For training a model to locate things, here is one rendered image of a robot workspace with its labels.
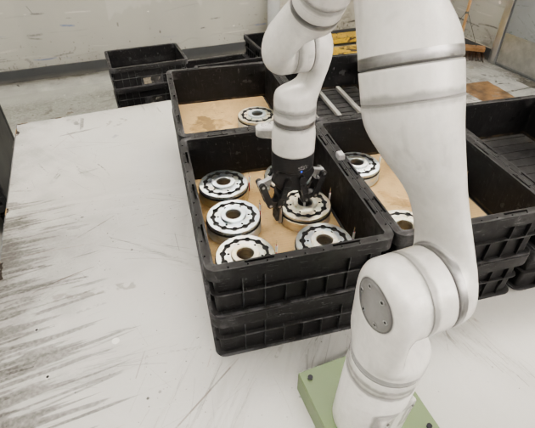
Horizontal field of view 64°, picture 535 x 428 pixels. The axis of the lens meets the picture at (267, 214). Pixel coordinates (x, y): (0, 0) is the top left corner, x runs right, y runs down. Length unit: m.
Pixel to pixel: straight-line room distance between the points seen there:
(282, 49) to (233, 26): 3.64
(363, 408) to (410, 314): 0.21
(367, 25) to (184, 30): 3.79
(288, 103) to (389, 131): 0.31
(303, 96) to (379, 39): 0.30
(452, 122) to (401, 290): 0.15
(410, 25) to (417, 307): 0.24
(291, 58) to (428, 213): 0.30
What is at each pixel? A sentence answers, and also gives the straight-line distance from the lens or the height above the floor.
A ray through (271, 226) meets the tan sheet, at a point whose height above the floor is 0.83.
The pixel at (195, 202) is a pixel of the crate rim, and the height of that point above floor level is 0.93.
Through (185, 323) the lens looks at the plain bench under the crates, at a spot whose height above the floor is 0.70.
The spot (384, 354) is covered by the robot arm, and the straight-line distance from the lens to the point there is 0.48.
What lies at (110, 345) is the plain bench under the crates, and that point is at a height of 0.70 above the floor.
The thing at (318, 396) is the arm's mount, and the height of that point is 0.75.
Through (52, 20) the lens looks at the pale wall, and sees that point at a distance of 4.04.
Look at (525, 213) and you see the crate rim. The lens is 0.82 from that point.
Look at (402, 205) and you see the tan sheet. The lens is 0.92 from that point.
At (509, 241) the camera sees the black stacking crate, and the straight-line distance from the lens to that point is 0.87.
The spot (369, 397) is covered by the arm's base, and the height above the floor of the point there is 0.88.
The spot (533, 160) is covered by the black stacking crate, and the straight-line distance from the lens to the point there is 1.21.
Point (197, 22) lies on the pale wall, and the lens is 4.16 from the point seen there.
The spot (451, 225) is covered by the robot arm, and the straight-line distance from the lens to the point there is 0.44.
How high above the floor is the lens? 1.37
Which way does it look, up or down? 39 degrees down
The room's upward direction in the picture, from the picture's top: straight up
